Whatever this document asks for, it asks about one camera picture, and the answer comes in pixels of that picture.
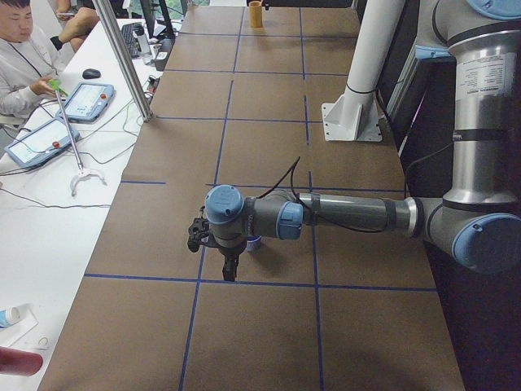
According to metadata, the near teach pendant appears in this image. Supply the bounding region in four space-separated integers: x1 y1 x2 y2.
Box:
4 118 71 169

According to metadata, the red cylinder bottle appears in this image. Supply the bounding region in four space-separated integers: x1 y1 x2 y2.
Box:
1 347 43 376

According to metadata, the reacher grabber tool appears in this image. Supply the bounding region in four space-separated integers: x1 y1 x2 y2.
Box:
48 78 107 197

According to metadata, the tan bamboo cup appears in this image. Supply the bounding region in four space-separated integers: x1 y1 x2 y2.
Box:
248 1 263 29

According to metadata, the black keyboard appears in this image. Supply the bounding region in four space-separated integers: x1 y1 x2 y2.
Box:
120 23 142 59

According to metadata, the clear water bottle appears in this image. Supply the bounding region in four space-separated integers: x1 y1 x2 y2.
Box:
134 26 154 65

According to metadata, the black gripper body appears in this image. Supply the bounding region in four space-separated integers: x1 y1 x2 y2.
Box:
214 235 247 261

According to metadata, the blue plastic cup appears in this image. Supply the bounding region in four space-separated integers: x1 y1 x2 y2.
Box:
246 236 262 253

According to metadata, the black computer mouse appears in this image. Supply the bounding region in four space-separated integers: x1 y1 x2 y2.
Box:
82 68 101 80

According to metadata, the far teach pendant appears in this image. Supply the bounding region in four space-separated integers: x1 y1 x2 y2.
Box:
63 81 115 123

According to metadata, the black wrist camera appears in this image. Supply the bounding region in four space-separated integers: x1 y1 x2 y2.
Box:
187 206 210 253

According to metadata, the teach pendant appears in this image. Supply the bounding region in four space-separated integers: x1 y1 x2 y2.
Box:
63 81 115 123
4 118 71 169

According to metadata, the aluminium frame post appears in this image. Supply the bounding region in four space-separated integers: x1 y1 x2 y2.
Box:
93 0 152 122

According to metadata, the seated person in white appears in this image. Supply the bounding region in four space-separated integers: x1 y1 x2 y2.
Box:
1 1 66 118

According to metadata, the white blue tube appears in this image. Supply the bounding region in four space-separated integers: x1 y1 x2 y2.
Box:
0 307 21 329

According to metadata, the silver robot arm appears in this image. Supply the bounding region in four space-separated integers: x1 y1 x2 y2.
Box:
187 1 520 281

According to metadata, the white mounting column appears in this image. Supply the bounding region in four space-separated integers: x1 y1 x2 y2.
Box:
322 0 405 142

